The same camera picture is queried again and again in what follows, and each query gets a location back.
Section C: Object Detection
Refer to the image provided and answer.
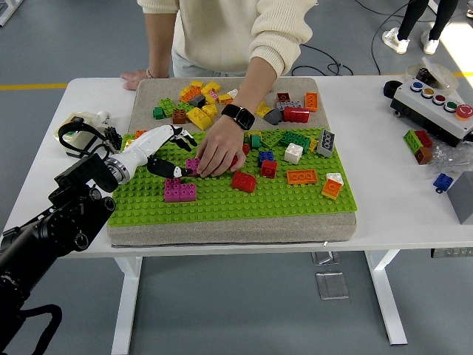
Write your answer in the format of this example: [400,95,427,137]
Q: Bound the orange sloped brick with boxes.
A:
[319,178,341,200]

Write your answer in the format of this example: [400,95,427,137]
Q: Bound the black floor cable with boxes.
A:
[290,44,356,78]
[370,0,421,75]

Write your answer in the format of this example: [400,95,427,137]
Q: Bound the black tape roll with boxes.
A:
[383,80,404,101]

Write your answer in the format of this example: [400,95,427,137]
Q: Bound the small clear plastic box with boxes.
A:
[311,251,336,266]

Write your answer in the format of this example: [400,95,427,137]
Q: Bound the white 2x2 brick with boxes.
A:
[283,142,304,164]

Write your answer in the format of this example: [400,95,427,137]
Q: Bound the large clear plastic box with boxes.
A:
[316,272,351,300]

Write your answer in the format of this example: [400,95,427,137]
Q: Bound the red sloped brick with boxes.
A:
[231,170,257,193]

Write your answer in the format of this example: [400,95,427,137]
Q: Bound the clear round container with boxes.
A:
[405,56,460,92]

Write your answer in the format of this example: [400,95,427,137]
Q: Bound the white shoe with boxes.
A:
[381,27,411,55]
[421,28,441,55]

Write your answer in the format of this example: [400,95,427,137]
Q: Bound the white button control box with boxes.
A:
[390,78,473,148]

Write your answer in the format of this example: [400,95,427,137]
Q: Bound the table control panel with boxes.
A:
[430,248,473,259]

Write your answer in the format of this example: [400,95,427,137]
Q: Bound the red 2x4 brick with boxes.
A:
[283,106,310,124]
[231,143,251,172]

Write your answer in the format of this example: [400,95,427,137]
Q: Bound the grey box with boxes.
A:
[446,171,473,226]

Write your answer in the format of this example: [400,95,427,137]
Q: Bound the person's left hand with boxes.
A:
[194,115,248,179]

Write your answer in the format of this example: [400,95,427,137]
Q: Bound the white table leg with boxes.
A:
[364,250,409,347]
[110,256,144,355]

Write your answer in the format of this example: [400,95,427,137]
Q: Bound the person's right hand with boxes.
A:
[120,69,149,91]

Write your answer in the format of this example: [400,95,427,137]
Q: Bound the grey brick with black holes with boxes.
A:
[316,128,337,158]

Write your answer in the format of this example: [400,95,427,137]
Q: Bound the cream switch box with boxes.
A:
[55,112,100,155]

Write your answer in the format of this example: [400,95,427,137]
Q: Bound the person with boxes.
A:
[136,0,319,78]
[397,0,460,42]

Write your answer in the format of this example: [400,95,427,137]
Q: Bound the lime green 2x4 brick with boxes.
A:
[158,97,182,118]

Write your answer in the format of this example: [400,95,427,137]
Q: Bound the black gear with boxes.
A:
[103,126,123,151]

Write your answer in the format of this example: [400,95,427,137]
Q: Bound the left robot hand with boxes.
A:
[109,124,199,183]

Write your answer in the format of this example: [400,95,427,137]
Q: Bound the dark green 2x4 brick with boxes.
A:
[279,131,311,151]

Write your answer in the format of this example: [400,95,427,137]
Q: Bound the black smartwatch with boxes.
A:
[220,104,256,130]

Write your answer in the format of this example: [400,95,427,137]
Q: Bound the small black device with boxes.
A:
[415,67,436,84]

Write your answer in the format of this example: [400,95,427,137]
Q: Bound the red 2x2 brick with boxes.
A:
[260,158,278,178]

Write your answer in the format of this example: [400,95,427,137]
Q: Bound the green baseplate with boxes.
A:
[106,127,358,227]

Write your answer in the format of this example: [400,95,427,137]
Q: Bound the large yellow sloped brick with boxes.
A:
[186,106,215,130]

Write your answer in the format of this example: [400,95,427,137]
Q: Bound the clear plastic bag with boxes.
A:
[428,141,473,177]

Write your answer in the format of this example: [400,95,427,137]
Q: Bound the grey-brown mat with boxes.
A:
[106,77,359,248]

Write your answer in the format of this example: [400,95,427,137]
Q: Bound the blue brick keychain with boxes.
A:
[432,172,455,194]

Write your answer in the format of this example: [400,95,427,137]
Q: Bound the lime green flat plate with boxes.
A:
[260,130,285,148]

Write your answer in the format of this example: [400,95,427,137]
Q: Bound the white furniture frame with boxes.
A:
[0,0,18,27]

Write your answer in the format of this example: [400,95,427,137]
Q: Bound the dark grey sloped brick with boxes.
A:
[264,107,285,125]

